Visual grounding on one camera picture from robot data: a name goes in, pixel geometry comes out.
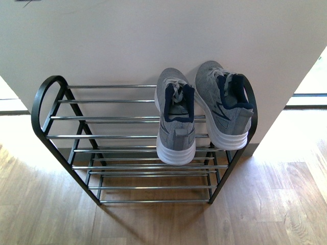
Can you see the grey knit sneaker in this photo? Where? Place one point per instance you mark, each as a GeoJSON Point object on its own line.
{"type": "Point", "coordinates": [174, 99]}
{"type": "Point", "coordinates": [221, 95]}

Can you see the black metal shoe rack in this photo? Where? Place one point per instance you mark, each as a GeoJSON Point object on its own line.
{"type": "Point", "coordinates": [105, 138]}

